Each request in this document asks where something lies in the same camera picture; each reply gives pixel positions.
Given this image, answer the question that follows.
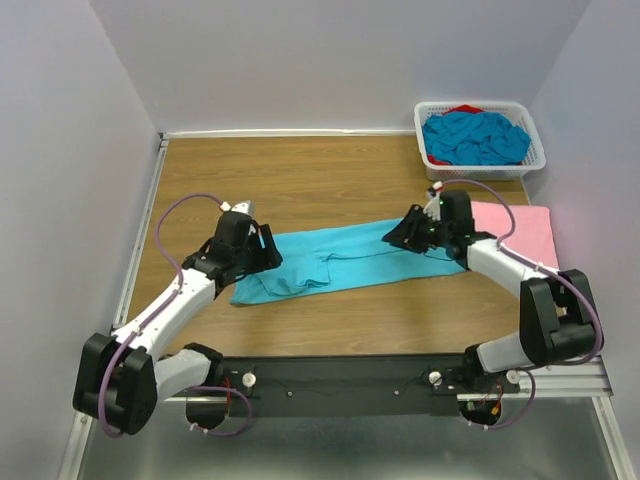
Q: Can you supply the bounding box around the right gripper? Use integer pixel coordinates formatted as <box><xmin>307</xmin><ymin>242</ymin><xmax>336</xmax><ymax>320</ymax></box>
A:
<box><xmin>382</xmin><ymin>204</ymin><xmax>452</xmax><ymax>255</ymax></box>

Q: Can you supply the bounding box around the light blue t shirt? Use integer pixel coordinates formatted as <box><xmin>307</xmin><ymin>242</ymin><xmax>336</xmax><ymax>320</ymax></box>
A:
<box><xmin>230</xmin><ymin>219</ymin><xmax>465</xmax><ymax>306</ymax></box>

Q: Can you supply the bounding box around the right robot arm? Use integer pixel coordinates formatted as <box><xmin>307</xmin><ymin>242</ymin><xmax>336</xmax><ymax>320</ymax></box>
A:
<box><xmin>382</xmin><ymin>188</ymin><xmax>604</xmax><ymax>392</ymax></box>

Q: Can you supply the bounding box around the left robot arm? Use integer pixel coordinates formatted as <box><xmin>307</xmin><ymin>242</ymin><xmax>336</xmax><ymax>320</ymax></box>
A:
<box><xmin>72</xmin><ymin>210</ymin><xmax>282</xmax><ymax>436</ymax></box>

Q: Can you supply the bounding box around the dark blue t shirt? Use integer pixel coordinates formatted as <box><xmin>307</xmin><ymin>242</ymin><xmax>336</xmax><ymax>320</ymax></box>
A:
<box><xmin>422</xmin><ymin>110</ymin><xmax>532</xmax><ymax>167</ymax></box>

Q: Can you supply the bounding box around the folded pink t shirt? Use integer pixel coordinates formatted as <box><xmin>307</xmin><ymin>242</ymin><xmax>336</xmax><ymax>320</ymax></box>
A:
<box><xmin>471</xmin><ymin>201</ymin><xmax>558</xmax><ymax>268</ymax></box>

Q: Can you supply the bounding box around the red t shirt in basket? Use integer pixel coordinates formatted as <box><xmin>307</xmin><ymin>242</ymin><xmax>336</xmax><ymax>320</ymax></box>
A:
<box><xmin>427</xmin><ymin>103</ymin><xmax>524</xmax><ymax>166</ymax></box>

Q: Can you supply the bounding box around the white plastic laundry basket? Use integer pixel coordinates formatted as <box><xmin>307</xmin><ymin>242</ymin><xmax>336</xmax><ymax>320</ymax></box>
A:
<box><xmin>414</xmin><ymin>100</ymin><xmax>546</xmax><ymax>180</ymax></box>

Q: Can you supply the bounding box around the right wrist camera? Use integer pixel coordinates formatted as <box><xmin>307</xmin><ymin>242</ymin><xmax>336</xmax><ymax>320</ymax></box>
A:
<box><xmin>423</xmin><ymin>181</ymin><xmax>444</xmax><ymax>221</ymax></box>

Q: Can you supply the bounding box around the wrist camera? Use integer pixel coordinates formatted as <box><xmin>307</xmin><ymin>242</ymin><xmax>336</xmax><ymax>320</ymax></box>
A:
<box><xmin>423</xmin><ymin>181</ymin><xmax>444</xmax><ymax>221</ymax></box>
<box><xmin>219</xmin><ymin>200</ymin><xmax>255</xmax><ymax>218</ymax></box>

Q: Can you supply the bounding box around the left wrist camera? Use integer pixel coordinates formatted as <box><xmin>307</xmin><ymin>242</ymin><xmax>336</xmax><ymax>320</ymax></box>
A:
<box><xmin>219</xmin><ymin>200</ymin><xmax>255</xmax><ymax>218</ymax></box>

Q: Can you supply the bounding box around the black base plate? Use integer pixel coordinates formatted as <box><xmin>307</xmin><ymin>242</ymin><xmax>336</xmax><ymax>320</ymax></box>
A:
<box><xmin>184</xmin><ymin>353</ymin><xmax>521</xmax><ymax>420</ymax></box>

